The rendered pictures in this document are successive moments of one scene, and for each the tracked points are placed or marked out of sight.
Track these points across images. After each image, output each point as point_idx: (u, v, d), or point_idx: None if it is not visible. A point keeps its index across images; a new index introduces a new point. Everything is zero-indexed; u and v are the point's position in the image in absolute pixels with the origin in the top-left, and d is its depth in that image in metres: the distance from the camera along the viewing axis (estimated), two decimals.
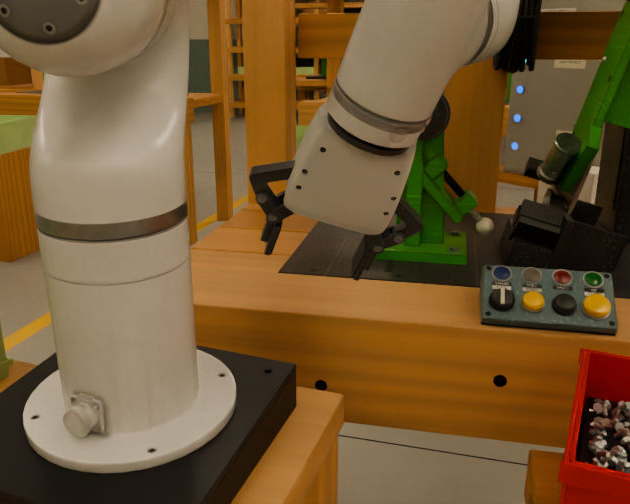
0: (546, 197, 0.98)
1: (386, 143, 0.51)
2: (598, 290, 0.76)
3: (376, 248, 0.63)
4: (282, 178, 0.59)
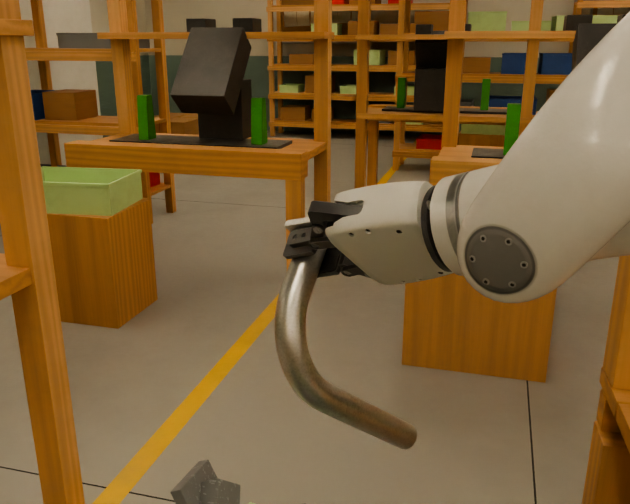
0: None
1: (458, 272, 0.53)
2: None
3: (346, 271, 0.64)
4: (340, 221, 0.57)
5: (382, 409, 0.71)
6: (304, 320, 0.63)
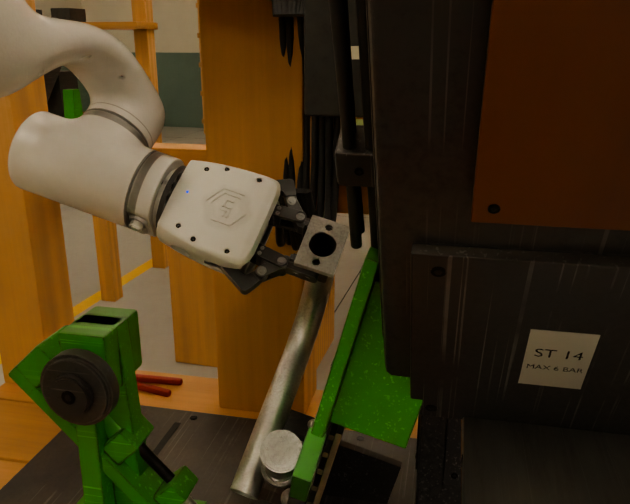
0: (285, 491, 0.66)
1: None
2: None
3: (281, 268, 0.65)
4: None
5: (259, 433, 0.67)
6: (309, 292, 0.70)
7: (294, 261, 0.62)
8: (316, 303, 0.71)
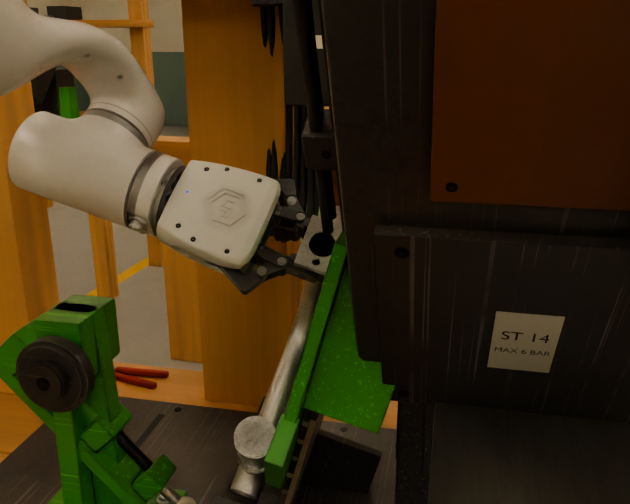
0: None
1: None
2: None
3: (281, 268, 0.65)
4: None
5: None
6: (309, 292, 0.70)
7: (294, 261, 0.62)
8: (316, 303, 0.71)
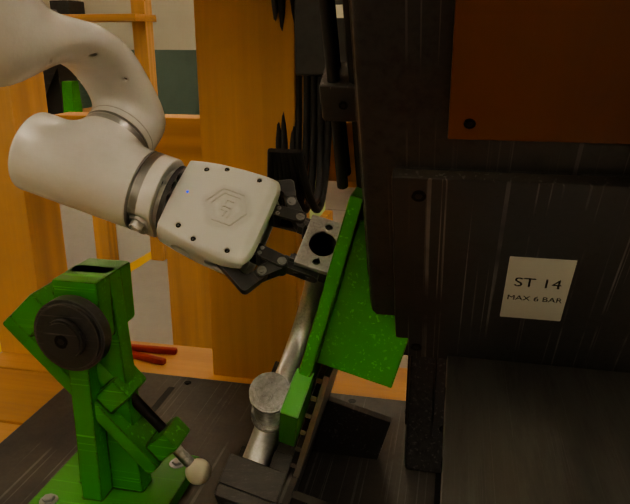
0: None
1: None
2: None
3: (281, 268, 0.65)
4: None
5: (259, 434, 0.67)
6: (309, 293, 0.70)
7: (294, 260, 0.62)
8: (316, 304, 0.71)
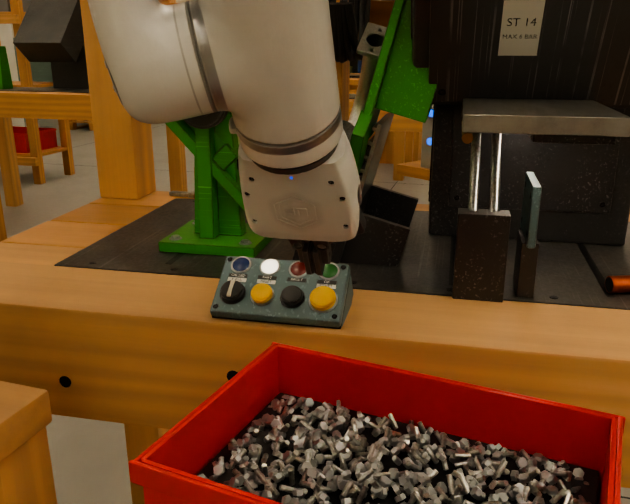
0: None
1: None
2: (331, 282, 0.73)
3: None
4: None
5: None
6: (362, 90, 0.98)
7: (356, 49, 0.90)
8: (366, 100, 0.99)
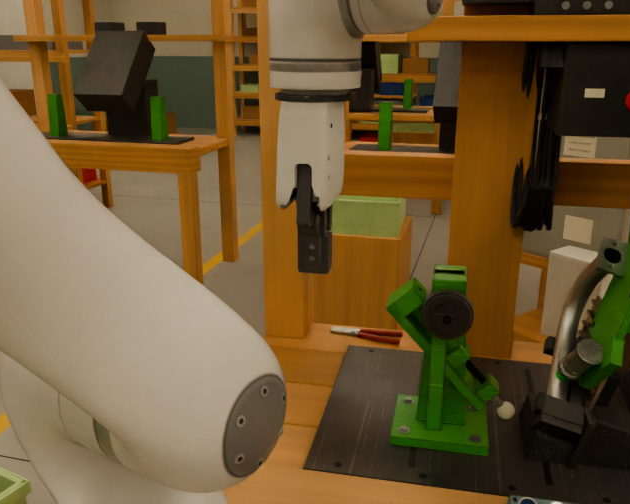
0: None
1: (360, 82, 0.60)
2: None
3: (329, 224, 0.65)
4: (312, 193, 0.59)
5: (558, 383, 0.99)
6: (582, 288, 1.03)
7: (596, 266, 0.94)
8: (585, 296, 1.03)
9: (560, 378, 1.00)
